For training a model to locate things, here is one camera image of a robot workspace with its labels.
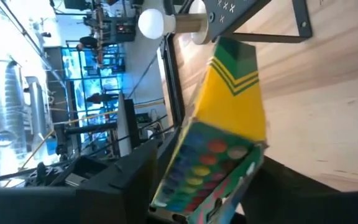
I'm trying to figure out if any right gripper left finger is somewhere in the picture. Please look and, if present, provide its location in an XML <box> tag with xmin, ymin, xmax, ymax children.
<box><xmin>0</xmin><ymin>139</ymin><xmax>160</xmax><ymax>224</ymax></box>

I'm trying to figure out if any black flat monitor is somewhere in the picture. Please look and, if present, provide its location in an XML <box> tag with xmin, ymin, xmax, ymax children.
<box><xmin>116</xmin><ymin>91</ymin><xmax>142</xmax><ymax>158</ymax></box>

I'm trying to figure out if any silver ventilation duct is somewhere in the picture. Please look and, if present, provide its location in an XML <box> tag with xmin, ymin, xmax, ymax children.
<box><xmin>0</xmin><ymin>58</ymin><xmax>48</xmax><ymax>162</ymax></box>

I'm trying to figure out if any white light bulb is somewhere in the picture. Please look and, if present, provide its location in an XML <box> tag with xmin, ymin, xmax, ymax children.
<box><xmin>137</xmin><ymin>8</ymin><xmax>177</xmax><ymax>40</ymax></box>

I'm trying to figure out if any person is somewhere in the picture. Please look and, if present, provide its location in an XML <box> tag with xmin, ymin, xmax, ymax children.
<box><xmin>76</xmin><ymin>35</ymin><xmax>106</xmax><ymax>51</ymax></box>
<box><xmin>85</xmin><ymin>92</ymin><xmax>120</xmax><ymax>105</ymax></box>

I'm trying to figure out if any green crayon box landscape print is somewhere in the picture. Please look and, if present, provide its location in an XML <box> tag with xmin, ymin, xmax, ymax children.
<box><xmin>150</xmin><ymin>35</ymin><xmax>269</xmax><ymax>224</ymax></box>

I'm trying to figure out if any black perforated metal shelf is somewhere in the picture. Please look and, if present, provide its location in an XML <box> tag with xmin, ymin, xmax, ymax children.
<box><xmin>203</xmin><ymin>0</ymin><xmax>313</xmax><ymax>44</ymax></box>

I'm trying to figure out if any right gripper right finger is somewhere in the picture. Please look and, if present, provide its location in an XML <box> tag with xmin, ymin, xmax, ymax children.
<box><xmin>237</xmin><ymin>155</ymin><xmax>358</xmax><ymax>224</ymax></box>

